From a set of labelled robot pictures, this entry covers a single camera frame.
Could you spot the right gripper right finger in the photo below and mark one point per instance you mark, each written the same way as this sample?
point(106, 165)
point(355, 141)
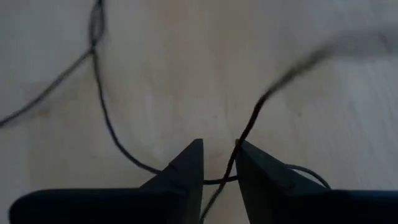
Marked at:
point(295, 207)

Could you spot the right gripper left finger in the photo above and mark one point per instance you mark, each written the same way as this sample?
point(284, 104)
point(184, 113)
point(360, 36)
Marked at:
point(155, 207)

